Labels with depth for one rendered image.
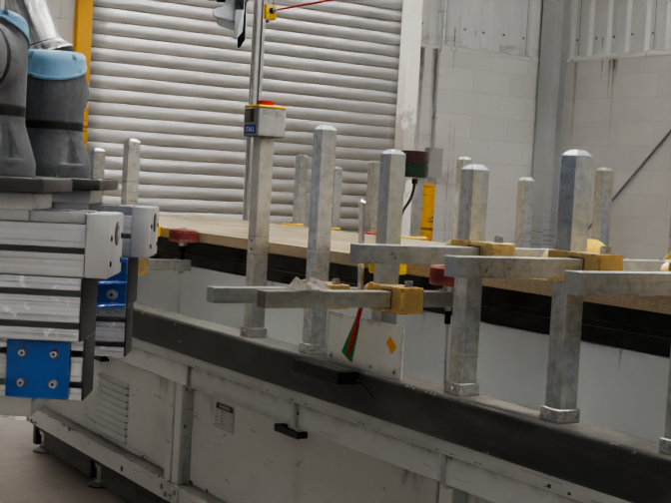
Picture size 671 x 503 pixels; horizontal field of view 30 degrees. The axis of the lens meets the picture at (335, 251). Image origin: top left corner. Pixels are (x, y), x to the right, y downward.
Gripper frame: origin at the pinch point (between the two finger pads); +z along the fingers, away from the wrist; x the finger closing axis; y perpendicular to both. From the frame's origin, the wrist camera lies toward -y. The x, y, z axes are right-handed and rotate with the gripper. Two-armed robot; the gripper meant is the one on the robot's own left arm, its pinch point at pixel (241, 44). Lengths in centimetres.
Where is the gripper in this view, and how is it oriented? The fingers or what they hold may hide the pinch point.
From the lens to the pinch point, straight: 249.3
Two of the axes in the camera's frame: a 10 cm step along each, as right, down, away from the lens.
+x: 0.3, 0.5, -10.0
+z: -0.6, 10.0, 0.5
